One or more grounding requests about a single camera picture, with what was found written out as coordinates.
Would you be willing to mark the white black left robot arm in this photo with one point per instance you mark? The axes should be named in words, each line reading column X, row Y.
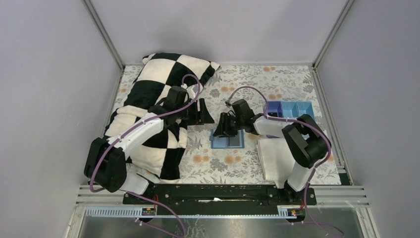
column 106, row 162

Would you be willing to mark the blue three-compartment tray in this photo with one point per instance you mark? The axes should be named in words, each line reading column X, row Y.
column 291, row 109

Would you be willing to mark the blue card holder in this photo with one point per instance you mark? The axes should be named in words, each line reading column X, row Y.
column 221, row 142

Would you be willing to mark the black white checkered pillow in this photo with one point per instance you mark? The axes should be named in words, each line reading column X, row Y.
column 162, row 153

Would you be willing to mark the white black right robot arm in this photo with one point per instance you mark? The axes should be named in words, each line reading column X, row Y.
column 306, row 142

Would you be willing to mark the white folded towel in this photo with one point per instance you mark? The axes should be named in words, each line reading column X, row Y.
column 276, row 160

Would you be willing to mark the aluminium frame rail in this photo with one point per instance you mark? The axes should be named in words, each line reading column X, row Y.
column 122, row 204

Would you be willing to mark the light grey credit card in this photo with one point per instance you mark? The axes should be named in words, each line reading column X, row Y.
column 235, row 141

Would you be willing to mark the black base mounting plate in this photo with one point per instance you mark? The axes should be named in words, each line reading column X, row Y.
column 211, row 199

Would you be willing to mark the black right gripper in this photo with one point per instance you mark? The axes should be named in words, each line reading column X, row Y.
column 230, row 122

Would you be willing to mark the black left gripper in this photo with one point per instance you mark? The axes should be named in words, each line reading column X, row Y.
column 200, row 111

